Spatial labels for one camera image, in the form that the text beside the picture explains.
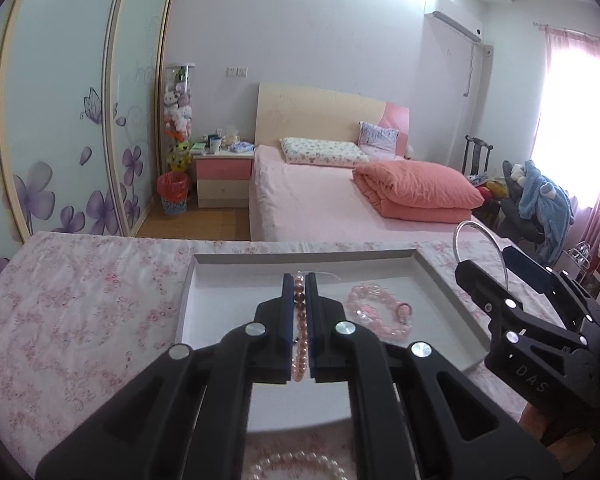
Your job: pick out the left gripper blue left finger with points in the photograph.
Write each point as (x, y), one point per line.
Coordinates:
(287, 330)

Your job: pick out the floral white pillow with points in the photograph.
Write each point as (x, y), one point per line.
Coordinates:
(324, 153)

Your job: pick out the purple patterned pillow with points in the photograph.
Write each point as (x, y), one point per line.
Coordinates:
(377, 141)

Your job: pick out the dark wooden chair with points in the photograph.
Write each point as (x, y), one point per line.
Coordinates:
(476, 160)

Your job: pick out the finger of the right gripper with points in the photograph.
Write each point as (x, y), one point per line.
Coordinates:
(532, 273)
(484, 291)

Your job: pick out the beige pink headboard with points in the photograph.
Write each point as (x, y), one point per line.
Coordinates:
(284, 110)

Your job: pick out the bed with pink sheet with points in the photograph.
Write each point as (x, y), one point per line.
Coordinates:
(299, 203)

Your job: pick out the sliding wardrobe with flowers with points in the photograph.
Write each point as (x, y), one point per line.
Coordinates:
(79, 108)

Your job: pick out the blue plush garment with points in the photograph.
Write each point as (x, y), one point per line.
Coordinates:
(549, 203)

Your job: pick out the thin silver bangle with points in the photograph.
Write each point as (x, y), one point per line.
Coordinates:
(471, 238)

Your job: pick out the right hand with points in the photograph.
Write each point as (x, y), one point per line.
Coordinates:
(570, 450)

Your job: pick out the pink nightstand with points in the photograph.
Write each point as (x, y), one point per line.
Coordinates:
(223, 179)

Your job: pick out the red lined waste bin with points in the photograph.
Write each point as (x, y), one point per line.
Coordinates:
(172, 188)

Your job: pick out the pink floral tablecloth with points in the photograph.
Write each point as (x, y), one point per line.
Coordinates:
(82, 315)

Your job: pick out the folded salmon quilt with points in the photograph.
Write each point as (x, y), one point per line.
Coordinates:
(410, 190)

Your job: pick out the white wall socket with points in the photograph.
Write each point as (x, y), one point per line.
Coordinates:
(238, 72)

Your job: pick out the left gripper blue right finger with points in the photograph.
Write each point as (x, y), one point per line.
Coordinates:
(313, 321)

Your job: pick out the plush toy display tube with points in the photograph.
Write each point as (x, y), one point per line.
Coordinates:
(177, 116)

